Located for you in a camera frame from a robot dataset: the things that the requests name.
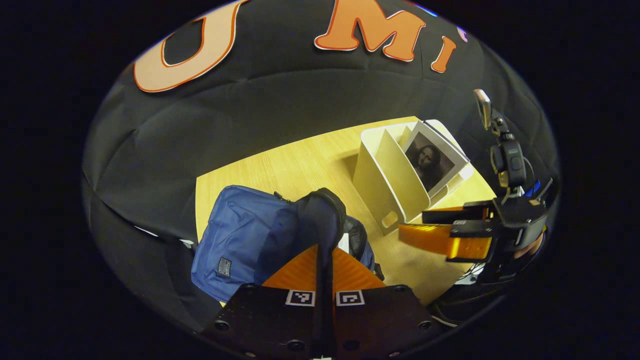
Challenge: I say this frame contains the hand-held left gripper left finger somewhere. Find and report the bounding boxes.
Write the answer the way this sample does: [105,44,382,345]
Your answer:
[200,244,323,360]

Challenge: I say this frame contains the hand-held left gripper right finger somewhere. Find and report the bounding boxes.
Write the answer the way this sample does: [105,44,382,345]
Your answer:
[329,246,443,360]

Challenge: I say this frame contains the grey portrait cover book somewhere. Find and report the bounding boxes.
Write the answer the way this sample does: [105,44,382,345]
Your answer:
[401,120,471,198]

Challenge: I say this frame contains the white bookshelf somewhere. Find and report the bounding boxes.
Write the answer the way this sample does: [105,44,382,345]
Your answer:
[352,119,475,236]

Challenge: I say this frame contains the blue schoolbag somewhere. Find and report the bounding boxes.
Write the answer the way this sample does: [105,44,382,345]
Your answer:
[191,185,386,306]

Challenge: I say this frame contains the black backdrop cloth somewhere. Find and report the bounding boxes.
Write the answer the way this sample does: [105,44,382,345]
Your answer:
[82,0,561,331]

